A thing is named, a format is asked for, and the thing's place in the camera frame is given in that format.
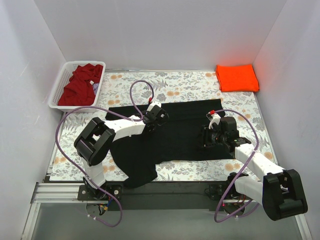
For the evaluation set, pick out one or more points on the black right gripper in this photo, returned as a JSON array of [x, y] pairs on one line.
[[205, 136]]

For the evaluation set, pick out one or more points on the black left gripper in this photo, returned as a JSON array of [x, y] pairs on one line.
[[160, 114]]

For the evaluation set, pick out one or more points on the black t-shirt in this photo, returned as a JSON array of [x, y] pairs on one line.
[[178, 139]]

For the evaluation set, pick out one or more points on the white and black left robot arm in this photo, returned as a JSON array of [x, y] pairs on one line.
[[95, 140]]

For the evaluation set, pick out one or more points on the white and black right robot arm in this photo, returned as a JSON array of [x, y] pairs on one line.
[[279, 191]]

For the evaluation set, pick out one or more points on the floral patterned table mat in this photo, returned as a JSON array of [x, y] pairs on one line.
[[124, 88]]

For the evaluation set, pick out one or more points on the folded orange t-shirt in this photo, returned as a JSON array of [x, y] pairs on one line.
[[240, 78]]

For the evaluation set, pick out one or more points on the lavender garment in basket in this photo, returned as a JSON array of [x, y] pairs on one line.
[[95, 87]]

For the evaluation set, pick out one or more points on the red t-shirt in basket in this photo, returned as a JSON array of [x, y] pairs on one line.
[[80, 91]]

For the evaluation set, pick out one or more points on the white plastic laundry basket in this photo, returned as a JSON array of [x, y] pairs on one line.
[[62, 80]]

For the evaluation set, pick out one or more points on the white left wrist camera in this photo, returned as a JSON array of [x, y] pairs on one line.
[[152, 104]]

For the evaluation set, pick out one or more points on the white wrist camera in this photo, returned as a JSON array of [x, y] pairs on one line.
[[214, 119], [152, 104]]

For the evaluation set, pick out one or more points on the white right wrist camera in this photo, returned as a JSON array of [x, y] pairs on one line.
[[214, 119]]

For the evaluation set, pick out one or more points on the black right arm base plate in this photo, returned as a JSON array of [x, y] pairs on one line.
[[217, 189]]

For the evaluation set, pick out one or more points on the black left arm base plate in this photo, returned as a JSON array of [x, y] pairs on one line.
[[112, 192]]

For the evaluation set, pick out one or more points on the aluminium front rail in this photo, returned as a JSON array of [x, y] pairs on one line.
[[67, 191]]

